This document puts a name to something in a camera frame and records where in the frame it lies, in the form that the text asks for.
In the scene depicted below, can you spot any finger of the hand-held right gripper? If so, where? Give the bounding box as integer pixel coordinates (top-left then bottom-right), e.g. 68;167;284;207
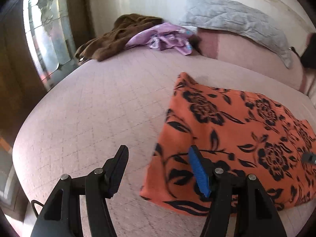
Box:
302;152;316;165

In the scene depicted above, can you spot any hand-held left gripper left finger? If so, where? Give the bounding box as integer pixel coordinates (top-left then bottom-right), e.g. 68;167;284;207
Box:
30;145;129;237

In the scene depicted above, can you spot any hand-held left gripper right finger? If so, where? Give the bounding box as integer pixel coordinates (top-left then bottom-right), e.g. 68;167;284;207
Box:
189;145;288;237

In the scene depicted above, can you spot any orange black floral blouse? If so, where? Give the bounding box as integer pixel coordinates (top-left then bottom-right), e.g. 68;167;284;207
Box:
139;72;316;217

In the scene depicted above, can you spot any black garment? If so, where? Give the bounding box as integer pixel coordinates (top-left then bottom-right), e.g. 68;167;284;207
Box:
300;33;316;68

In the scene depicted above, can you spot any pink brown bolster pillow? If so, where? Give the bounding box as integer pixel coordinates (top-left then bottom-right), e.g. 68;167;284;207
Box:
195;27;308;92

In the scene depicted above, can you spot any brown fuzzy cloth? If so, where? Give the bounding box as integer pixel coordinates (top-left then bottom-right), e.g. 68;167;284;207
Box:
74;13;163;62

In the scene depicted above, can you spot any purple floral cloth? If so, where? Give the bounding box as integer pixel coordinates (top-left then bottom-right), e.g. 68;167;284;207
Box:
125;22;195;56

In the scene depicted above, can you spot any grey quilted pillow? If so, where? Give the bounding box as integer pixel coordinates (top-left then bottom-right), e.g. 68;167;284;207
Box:
178;0;295;69

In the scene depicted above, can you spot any wooden door with patterned glass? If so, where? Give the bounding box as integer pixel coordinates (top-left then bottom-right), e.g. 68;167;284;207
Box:
0;0;95;203

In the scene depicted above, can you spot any black cable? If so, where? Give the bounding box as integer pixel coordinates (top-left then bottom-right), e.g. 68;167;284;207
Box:
31;199;43;216

